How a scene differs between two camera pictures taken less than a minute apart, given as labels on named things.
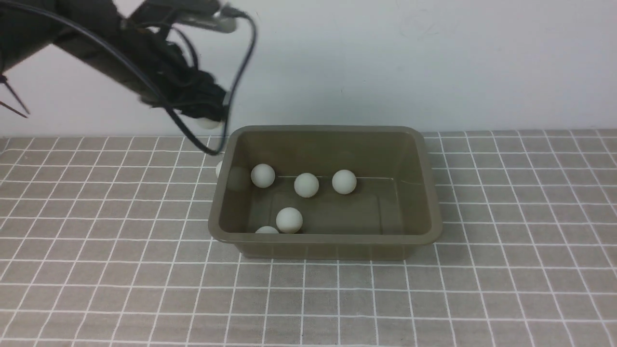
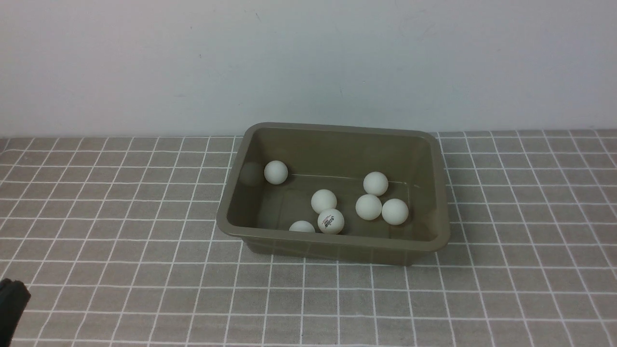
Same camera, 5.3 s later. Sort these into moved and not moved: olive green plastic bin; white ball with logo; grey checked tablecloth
Moved: white ball with logo
Not moved: grey checked tablecloth; olive green plastic bin
